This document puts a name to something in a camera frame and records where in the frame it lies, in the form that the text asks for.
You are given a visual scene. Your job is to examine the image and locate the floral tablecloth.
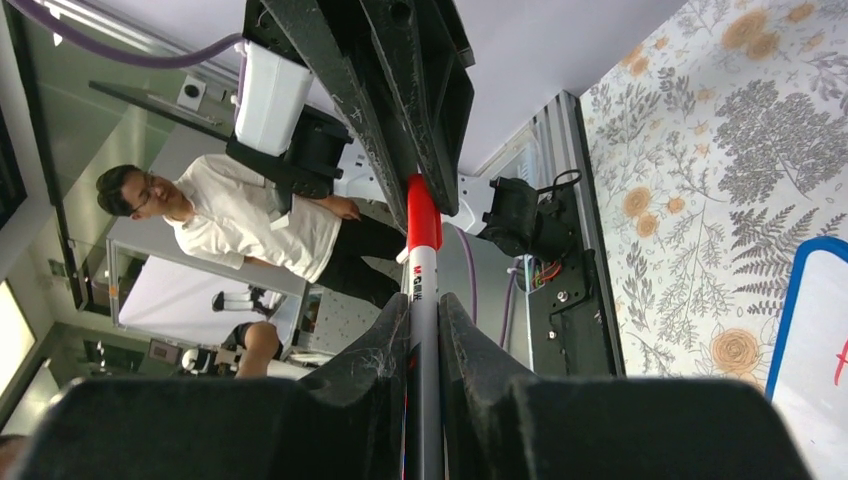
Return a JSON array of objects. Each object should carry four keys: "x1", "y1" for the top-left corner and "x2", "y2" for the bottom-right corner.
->
[{"x1": 581, "y1": 1, "x2": 847, "y2": 388}]

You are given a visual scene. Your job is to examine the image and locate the blue framed whiteboard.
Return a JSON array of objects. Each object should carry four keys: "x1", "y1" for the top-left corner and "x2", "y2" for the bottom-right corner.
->
[{"x1": 765, "y1": 236, "x2": 847, "y2": 479}]

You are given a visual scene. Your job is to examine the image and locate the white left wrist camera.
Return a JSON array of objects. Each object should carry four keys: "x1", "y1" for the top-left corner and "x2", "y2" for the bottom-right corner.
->
[{"x1": 234, "y1": 41, "x2": 314, "y2": 156}]

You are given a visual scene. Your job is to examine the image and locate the white marker pen body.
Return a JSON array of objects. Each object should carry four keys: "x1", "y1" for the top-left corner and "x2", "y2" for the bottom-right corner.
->
[{"x1": 403, "y1": 245, "x2": 444, "y2": 479}]

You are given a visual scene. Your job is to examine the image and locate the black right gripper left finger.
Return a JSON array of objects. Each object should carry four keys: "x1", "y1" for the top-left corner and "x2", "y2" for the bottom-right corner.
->
[{"x1": 13, "y1": 294, "x2": 409, "y2": 479}]

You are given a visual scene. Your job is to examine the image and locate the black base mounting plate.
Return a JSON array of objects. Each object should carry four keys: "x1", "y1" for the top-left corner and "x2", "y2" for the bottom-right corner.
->
[{"x1": 527, "y1": 190, "x2": 625, "y2": 377}]

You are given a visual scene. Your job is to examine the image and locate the person in white shirt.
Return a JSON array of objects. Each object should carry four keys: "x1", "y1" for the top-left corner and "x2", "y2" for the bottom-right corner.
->
[{"x1": 96, "y1": 154, "x2": 406, "y2": 308}]

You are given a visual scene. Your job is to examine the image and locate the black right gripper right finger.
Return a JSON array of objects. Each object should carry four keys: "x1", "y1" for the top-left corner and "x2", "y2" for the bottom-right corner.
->
[{"x1": 438, "y1": 293, "x2": 809, "y2": 479}]

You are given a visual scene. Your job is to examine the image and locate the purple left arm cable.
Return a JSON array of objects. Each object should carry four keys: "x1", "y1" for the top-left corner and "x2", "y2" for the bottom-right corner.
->
[{"x1": 6, "y1": 0, "x2": 246, "y2": 71}]

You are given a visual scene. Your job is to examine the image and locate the red marker cap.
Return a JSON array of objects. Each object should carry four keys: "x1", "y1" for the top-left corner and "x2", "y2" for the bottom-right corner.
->
[{"x1": 407, "y1": 174, "x2": 442, "y2": 251}]

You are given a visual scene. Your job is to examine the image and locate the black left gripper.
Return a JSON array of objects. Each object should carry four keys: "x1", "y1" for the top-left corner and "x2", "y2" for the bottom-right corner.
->
[{"x1": 241, "y1": 0, "x2": 477, "y2": 233}]

